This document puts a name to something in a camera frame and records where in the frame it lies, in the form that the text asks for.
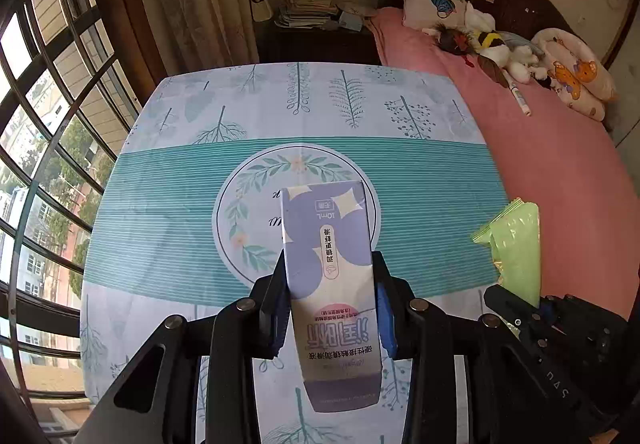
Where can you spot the light green plastic bag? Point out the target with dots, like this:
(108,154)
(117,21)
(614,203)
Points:
(515,249)

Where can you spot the window with black grille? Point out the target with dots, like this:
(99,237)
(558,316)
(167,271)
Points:
(50,124)

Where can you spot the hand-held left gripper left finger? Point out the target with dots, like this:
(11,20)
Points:
(277,324)

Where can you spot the white plush toy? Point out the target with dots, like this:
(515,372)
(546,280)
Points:
(522,67)

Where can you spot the white marker pen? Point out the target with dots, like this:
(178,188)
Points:
(519,97)

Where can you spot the grey plush toy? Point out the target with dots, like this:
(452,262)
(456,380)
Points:
(515,39)

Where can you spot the bee plush toy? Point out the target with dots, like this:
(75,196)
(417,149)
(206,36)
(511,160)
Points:
(492,42)

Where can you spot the stack of books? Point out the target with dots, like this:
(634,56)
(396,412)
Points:
(305,9)

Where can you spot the small purple-white carton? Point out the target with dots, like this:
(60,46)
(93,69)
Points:
(330,249)

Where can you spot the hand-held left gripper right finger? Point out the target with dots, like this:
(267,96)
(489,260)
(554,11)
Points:
(385,324)

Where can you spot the cream bear-print bolster pillow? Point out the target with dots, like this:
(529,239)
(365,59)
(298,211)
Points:
(575,74)

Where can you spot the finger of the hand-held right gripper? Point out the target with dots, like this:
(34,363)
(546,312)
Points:
(505,306)
(575,319)

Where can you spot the blue tissue box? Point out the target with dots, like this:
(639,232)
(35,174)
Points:
(350,20)

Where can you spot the brown feathered plush toy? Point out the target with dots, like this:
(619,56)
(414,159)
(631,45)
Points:
(450,40)

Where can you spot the dark wooden nightstand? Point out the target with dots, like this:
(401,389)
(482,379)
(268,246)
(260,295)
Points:
(310,44)

